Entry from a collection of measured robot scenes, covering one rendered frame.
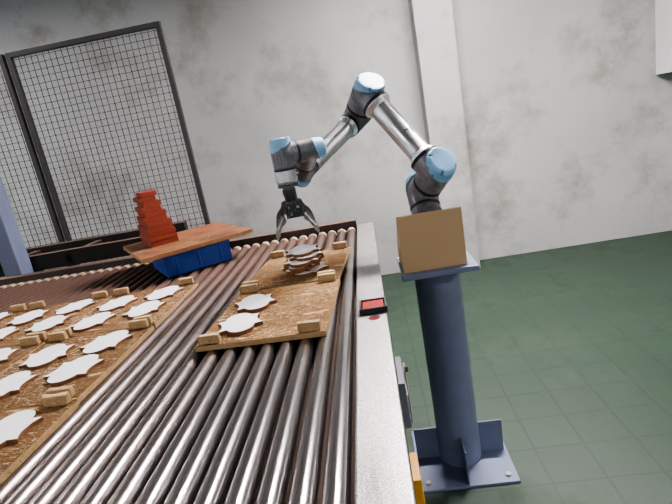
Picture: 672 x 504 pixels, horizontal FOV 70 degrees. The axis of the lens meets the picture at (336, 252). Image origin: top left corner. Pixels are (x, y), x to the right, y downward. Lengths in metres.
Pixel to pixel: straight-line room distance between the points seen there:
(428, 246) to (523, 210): 3.02
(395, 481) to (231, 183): 4.02
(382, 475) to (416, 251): 1.08
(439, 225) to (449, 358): 0.52
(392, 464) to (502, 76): 4.05
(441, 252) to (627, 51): 3.49
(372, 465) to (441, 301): 1.10
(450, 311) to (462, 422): 0.47
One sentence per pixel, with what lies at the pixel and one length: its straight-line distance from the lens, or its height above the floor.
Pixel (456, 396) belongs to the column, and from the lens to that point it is 2.00.
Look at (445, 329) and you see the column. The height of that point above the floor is 0.62.
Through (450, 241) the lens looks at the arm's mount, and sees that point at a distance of 1.74.
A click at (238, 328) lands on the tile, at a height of 0.95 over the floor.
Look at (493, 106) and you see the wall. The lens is 4.55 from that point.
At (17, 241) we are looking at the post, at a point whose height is 1.13.
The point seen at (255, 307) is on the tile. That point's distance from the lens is 1.46.
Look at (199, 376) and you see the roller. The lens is 1.20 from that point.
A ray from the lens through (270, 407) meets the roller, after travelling 0.99.
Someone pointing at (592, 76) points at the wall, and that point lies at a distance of 4.83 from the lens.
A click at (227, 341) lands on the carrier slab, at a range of 1.30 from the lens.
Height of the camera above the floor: 1.41
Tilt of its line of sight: 14 degrees down
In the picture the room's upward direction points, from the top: 10 degrees counter-clockwise
